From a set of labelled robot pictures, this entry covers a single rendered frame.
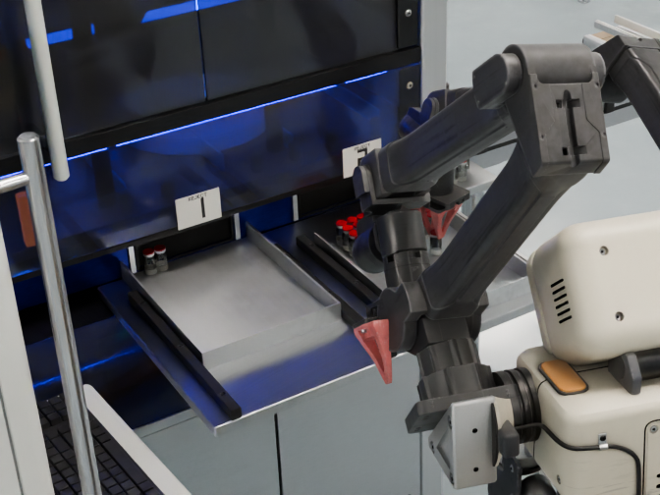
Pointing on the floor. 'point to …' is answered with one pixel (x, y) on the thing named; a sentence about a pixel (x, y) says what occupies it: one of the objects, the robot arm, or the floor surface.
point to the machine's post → (427, 17)
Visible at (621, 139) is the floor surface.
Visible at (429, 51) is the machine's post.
